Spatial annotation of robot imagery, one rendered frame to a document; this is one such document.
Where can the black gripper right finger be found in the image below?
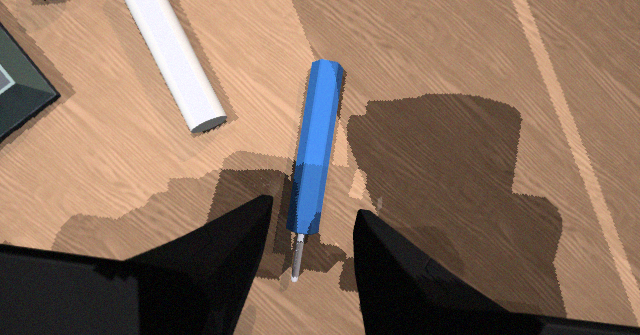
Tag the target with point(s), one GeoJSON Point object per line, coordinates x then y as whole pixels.
{"type": "Point", "coordinates": [403, 291]}

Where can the grey keyboard with white letter keys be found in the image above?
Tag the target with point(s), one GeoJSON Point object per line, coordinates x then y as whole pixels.
{"type": "Point", "coordinates": [24, 89]}

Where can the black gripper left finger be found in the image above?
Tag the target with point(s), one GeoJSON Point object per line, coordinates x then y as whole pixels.
{"type": "Point", "coordinates": [196, 284]}

